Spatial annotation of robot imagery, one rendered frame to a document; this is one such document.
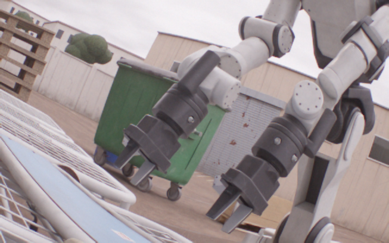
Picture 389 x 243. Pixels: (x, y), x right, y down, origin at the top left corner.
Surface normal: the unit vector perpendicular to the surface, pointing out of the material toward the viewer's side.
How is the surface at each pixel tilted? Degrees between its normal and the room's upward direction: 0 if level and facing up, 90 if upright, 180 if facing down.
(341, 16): 112
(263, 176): 91
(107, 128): 94
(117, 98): 94
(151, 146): 90
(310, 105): 73
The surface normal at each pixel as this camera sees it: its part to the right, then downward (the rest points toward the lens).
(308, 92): -0.07, -0.39
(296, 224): -0.72, -0.12
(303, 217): -0.76, 0.10
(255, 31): -0.59, 0.00
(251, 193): 0.60, 0.24
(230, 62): -0.61, 0.42
